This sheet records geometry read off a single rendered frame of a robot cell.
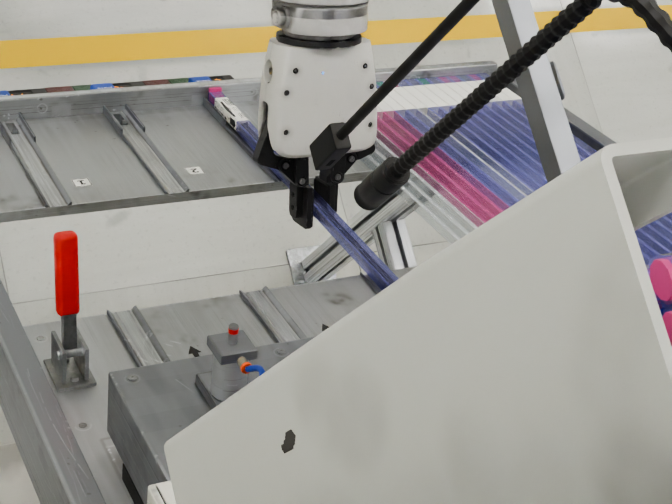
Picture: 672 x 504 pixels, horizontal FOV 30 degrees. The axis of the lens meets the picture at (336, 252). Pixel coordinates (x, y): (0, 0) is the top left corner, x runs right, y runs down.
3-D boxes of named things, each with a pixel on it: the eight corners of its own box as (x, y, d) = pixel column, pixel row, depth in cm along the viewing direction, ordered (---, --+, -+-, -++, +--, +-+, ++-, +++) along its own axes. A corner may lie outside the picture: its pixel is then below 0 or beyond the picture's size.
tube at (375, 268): (207, 100, 134) (208, 90, 133) (219, 99, 135) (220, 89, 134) (445, 361, 96) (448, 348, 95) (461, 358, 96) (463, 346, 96)
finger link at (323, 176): (329, 157, 112) (327, 227, 115) (361, 154, 114) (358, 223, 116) (314, 148, 115) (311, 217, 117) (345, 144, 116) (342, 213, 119)
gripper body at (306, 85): (283, 34, 104) (280, 164, 108) (391, 28, 108) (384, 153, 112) (248, 19, 110) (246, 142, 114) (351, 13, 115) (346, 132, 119)
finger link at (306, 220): (283, 162, 110) (281, 233, 113) (315, 158, 112) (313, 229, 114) (268, 152, 113) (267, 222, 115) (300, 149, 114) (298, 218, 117)
